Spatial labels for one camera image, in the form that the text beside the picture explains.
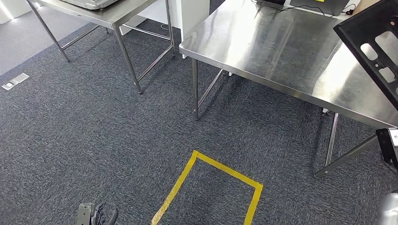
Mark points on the long metal floor outlet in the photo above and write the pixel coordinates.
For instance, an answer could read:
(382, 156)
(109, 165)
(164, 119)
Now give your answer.
(18, 79)

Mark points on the stainless steel table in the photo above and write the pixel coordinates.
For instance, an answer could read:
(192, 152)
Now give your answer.
(124, 12)

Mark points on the black plastic frame part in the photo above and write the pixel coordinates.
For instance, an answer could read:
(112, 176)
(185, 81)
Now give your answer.
(348, 34)

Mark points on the grey device case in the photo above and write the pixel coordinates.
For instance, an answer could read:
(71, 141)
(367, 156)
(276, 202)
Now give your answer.
(90, 3)

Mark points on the stainless steel workbench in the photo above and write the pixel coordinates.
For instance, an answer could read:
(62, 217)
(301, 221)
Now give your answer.
(264, 46)

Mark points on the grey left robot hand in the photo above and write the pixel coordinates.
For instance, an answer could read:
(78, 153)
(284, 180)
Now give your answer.
(99, 217)

